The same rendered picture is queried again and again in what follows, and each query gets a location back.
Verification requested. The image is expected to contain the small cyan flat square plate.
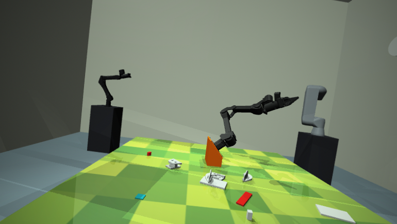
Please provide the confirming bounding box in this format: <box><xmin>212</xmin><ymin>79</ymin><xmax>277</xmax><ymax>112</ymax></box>
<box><xmin>135</xmin><ymin>194</ymin><xmax>146</xmax><ymax>200</ymax></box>

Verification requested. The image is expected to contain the red flat bar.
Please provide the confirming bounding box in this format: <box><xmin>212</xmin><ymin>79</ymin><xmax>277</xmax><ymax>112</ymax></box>
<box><xmin>236</xmin><ymin>192</ymin><xmax>252</xmax><ymax>206</ymax></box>

